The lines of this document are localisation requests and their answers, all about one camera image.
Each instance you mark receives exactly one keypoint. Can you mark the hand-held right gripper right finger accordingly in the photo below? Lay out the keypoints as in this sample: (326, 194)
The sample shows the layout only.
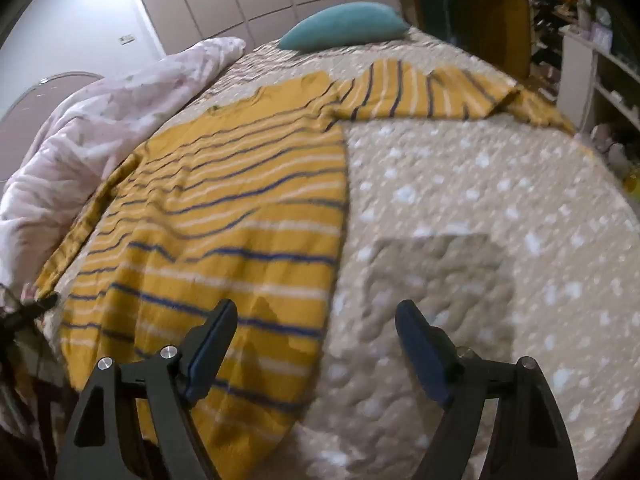
(420, 345)

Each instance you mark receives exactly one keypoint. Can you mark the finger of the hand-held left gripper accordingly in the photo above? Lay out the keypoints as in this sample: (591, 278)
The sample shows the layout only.
(30, 310)

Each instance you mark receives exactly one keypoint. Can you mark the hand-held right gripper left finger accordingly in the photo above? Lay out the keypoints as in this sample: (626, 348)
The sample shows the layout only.
(210, 342)

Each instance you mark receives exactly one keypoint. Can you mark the yellow striped shirt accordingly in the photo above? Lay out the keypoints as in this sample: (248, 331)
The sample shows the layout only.
(225, 210)

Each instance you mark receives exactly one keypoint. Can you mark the beige dotted quilt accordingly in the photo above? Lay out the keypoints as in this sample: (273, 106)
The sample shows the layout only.
(475, 210)

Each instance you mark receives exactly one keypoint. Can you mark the arched headboard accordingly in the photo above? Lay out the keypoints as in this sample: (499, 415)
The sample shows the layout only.
(30, 125)

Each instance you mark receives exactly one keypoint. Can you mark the pink floral duvet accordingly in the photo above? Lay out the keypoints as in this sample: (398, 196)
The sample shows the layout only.
(100, 125)

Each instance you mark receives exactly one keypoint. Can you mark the geometric patterned bed sheet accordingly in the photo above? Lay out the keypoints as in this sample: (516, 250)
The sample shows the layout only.
(265, 67)

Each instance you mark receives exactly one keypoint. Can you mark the teal pillow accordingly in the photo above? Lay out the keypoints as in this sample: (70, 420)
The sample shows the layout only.
(345, 25)

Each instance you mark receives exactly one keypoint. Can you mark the white shelf unit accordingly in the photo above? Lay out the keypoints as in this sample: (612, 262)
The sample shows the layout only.
(610, 75)

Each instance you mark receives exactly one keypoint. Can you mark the wall light switch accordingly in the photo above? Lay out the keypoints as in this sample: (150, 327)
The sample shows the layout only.
(127, 39)

